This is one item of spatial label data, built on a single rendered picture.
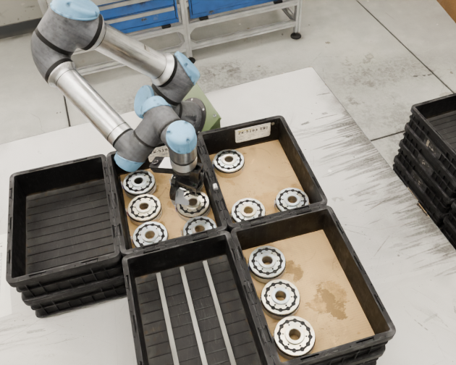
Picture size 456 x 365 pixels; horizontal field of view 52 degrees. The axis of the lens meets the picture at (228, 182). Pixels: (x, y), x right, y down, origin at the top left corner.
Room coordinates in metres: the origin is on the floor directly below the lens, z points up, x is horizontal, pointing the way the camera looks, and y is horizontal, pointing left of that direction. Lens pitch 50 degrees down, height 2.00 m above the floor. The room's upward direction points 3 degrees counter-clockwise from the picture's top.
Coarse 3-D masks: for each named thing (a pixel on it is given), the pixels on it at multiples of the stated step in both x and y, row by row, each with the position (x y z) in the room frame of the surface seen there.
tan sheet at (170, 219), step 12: (156, 180) 1.02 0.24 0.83; (168, 180) 1.01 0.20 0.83; (156, 192) 0.97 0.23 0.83; (168, 192) 0.97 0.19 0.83; (204, 192) 0.96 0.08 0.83; (168, 204) 0.91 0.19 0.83; (168, 216) 0.87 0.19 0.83; (132, 228) 0.83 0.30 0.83; (168, 228) 0.82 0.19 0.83; (180, 228) 0.82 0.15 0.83; (132, 240) 0.79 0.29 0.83
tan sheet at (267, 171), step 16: (256, 144) 1.16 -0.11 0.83; (272, 144) 1.15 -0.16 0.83; (256, 160) 1.08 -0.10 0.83; (272, 160) 1.08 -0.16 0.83; (288, 160) 1.07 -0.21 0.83; (240, 176) 1.02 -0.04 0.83; (256, 176) 1.01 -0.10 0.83; (272, 176) 1.01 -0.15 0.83; (288, 176) 1.00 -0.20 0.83; (224, 192) 0.95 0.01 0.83; (240, 192) 0.95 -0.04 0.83; (256, 192) 0.94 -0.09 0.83; (272, 192) 0.94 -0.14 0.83; (304, 192) 0.93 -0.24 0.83; (272, 208) 0.88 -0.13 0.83
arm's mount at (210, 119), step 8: (192, 88) 1.46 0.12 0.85; (200, 88) 1.44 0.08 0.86; (192, 96) 1.43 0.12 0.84; (200, 96) 1.40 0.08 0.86; (200, 104) 1.36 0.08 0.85; (208, 104) 1.34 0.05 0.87; (208, 112) 1.31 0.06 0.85; (216, 112) 1.29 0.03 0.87; (208, 120) 1.28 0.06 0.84; (216, 120) 1.26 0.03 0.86; (200, 128) 1.27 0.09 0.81; (208, 128) 1.25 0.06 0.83
